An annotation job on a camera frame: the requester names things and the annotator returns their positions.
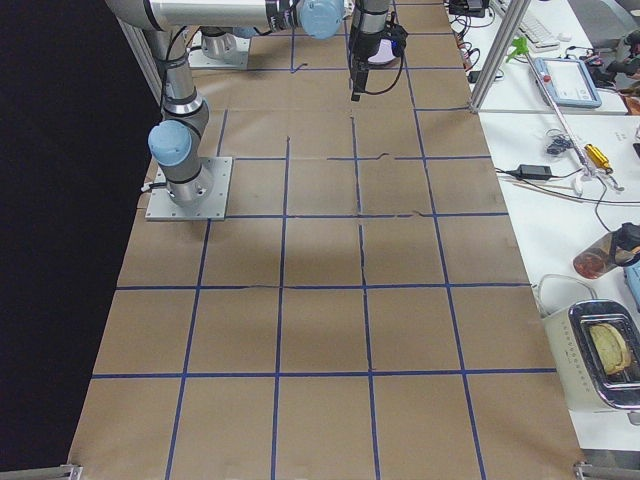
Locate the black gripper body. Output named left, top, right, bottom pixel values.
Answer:
left=349, top=34, right=373, bottom=95

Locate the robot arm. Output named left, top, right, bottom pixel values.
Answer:
left=189, top=20, right=256, bottom=71
left=107, top=1, right=397, bottom=221

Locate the lilac plate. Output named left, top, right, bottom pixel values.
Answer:
left=368, top=39, right=398, bottom=67

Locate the white keyboard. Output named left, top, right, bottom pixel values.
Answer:
left=489, top=0, right=560, bottom=52

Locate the black power adapter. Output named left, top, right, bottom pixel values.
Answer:
left=516, top=164, right=553, bottom=181

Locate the teach pendant tablet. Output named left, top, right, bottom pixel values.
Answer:
left=533, top=57, right=602, bottom=109

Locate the yellow tool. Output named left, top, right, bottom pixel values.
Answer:
left=584, top=144, right=613, bottom=174

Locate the green reacher grabber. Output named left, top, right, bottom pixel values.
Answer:
left=507, top=37, right=626, bottom=194

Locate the white toaster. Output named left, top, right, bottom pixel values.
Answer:
left=542, top=299, right=639, bottom=417

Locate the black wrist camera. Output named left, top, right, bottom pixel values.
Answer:
left=386, top=22, right=408, bottom=58

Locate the aluminium frame post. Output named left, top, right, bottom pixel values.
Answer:
left=469, top=0, right=530, bottom=113

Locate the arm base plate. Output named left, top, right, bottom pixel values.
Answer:
left=145, top=157, right=233, bottom=221
left=189, top=34, right=251, bottom=70

